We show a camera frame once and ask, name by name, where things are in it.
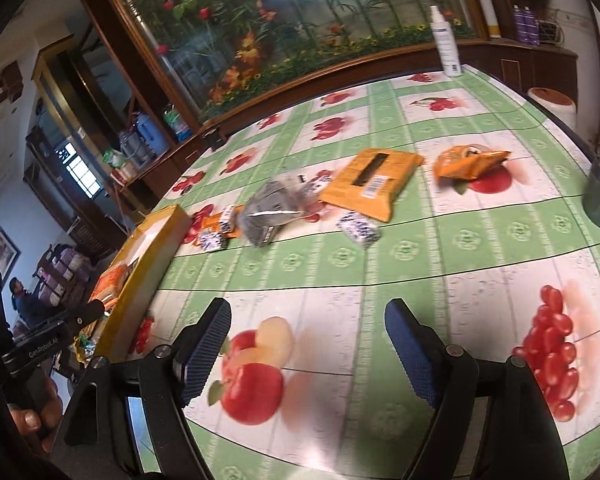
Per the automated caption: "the white plastic bucket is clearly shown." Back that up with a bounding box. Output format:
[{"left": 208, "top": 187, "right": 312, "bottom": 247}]
[{"left": 527, "top": 87, "right": 577, "bottom": 130}]

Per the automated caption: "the fruit pattern green tablecloth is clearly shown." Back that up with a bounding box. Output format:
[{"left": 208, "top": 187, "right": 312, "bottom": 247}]
[{"left": 138, "top": 67, "right": 600, "bottom": 479}]

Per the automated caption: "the green white plastic bag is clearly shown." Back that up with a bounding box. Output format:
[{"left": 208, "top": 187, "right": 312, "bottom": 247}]
[{"left": 163, "top": 104, "right": 193, "bottom": 143}]

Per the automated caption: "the clear plastic snack bag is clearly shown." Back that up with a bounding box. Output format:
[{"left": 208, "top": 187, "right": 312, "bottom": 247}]
[{"left": 236, "top": 174, "right": 318, "bottom": 247}]

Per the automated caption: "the grey thermos jug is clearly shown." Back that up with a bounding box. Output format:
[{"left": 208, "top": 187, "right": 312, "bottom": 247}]
[{"left": 118, "top": 130, "right": 145, "bottom": 168}]

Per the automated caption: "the purple bottles pair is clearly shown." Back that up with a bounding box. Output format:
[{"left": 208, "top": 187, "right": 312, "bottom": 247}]
[{"left": 513, "top": 4, "right": 540, "bottom": 47}]

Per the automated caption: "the blue thermos jug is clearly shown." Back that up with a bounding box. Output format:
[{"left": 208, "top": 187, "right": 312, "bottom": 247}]
[{"left": 134, "top": 113, "right": 170, "bottom": 157}]

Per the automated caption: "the seated person in background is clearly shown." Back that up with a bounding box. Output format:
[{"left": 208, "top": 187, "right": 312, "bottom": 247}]
[{"left": 9, "top": 278, "right": 56, "bottom": 328}]

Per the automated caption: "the small orange packet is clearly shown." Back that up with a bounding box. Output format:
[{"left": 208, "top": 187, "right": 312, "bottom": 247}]
[{"left": 432, "top": 144, "right": 510, "bottom": 181}]

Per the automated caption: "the orange cracker packet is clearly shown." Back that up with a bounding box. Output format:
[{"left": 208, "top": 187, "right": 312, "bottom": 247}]
[{"left": 90, "top": 261, "right": 130, "bottom": 311}]

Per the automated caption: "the white spray bottle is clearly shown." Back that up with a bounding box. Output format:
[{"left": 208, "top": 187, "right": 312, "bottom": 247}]
[{"left": 430, "top": 4, "right": 462, "bottom": 78}]

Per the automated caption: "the white blue-dotted candy cube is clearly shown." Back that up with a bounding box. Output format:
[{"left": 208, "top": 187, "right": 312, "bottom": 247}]
[
  {"left": 198, "top": 229, "right": 227, "bottom": 252},
  {"left": 337, "top": 211, "right": 380, "bottom": 248},
  {"left": 219, "top": 204, "right": 237, "bottom": 235}
]

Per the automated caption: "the orange snack packet with barcode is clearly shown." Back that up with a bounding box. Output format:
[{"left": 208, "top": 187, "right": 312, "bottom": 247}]
[{"left": 194, "top": 205, "right": 244, "bottom": 246}]

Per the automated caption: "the framed wall picture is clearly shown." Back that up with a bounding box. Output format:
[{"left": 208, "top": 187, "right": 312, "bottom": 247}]
[{"left": 0, "top": 225, "right": 21, "bottom": 285}]

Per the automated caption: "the yellow cardboard box tray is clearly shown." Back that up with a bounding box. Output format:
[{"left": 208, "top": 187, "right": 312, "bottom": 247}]
[{"left": 81, "top": 205, "right": 192, "bottom": 362}]

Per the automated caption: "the person left hand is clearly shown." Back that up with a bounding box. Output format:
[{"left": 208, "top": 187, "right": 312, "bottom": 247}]
[{"left": 9, "top": 377, "right": 62, "bottom": 456}]

